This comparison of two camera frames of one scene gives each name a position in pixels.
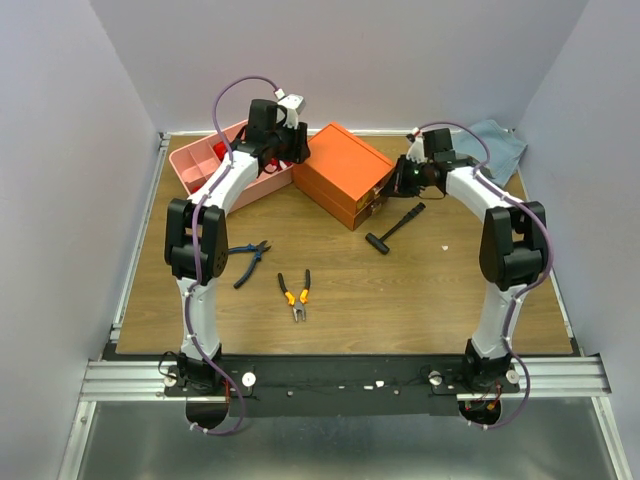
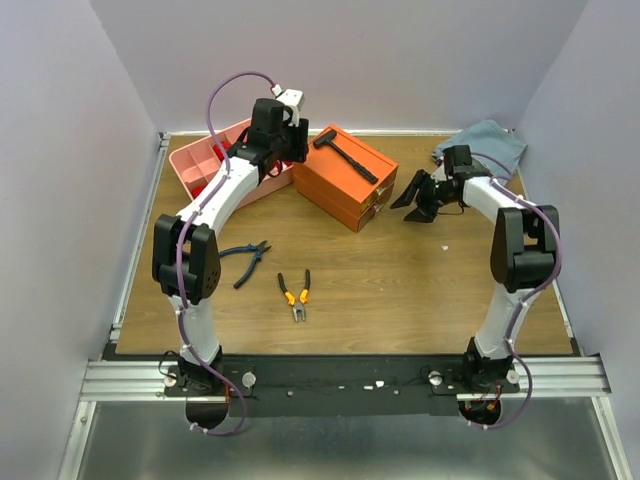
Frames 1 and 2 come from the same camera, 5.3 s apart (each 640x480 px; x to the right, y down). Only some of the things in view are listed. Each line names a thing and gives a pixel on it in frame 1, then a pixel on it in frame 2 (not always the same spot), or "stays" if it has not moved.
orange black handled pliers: x=297 y=307 stays
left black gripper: x=300 y=151 stays
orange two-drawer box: x=343 y=177 stays
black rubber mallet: x=379 y=244 to x=325 y=139
